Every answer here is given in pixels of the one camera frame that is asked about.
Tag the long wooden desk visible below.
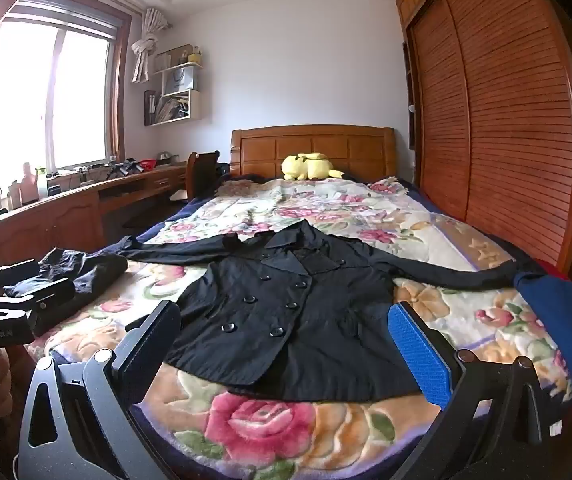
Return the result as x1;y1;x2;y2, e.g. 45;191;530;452
0;160;189;266

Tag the white wall shelf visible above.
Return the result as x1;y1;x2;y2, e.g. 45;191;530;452
143;45;204;127

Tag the wooden bed headboard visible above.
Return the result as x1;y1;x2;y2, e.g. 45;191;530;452
230;125;397;181

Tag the black device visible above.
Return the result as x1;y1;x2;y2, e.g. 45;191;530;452
106;159;139;178

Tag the wooden slatted wardrobe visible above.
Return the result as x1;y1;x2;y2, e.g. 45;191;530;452
396;0;572;281

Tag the folded dark garment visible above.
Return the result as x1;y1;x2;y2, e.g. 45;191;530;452
3;247;129;336

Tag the blue cloth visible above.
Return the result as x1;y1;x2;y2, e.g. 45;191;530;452
513;270;572;401

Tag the row of books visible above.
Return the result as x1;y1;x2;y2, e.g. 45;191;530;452
145;90;189;125

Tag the yellow plush toy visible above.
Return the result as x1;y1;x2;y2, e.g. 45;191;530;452
281;151;347;182

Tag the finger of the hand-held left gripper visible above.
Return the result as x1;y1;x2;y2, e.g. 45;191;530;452
0;280;75;336
0;259;40;301

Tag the floral blanket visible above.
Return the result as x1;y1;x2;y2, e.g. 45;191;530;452
31;175;572;480

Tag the black double-breasted coat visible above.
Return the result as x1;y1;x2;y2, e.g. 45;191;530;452
118;220;549;403

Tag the white paper bag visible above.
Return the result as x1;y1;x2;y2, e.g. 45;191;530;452
163;62;194;96

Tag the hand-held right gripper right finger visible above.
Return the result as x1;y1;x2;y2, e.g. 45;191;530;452
388;301;572;480

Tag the tied cream curtain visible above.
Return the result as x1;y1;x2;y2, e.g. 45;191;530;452
131;7;172;83

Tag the wooden chair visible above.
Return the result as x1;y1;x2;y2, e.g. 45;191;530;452
168;151;222;203

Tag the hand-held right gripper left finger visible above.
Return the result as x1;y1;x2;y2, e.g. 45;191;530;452
16;300;182;480

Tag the wood-framed window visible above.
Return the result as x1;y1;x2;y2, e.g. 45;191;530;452
0;5;132;186

